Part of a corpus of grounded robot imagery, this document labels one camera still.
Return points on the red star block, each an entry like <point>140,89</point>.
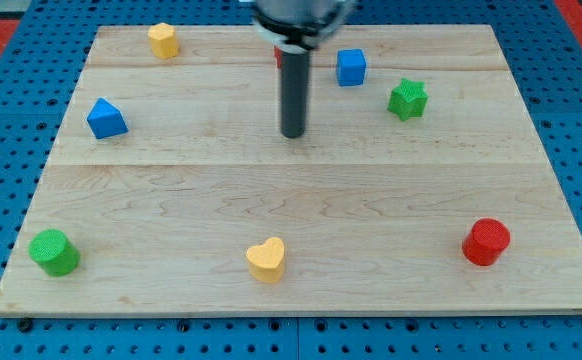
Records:
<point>278,57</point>

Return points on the green star block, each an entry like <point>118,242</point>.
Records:
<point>408,99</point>

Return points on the yellow hexagon block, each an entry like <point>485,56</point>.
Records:
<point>163,40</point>

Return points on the yellow heart block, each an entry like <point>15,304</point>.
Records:
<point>266,261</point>

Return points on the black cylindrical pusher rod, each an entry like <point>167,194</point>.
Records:
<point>294,79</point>

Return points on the wooden board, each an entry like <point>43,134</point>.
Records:
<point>372,210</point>

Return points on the blue cube block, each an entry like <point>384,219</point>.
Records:
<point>350,67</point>

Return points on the blue triangle block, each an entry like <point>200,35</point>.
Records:
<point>105,120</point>

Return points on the red cylinder block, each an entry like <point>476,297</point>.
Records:
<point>486,241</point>

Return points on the green cylinder block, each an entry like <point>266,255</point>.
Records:
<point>54,253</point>

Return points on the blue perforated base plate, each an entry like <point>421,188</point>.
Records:
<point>38,73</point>

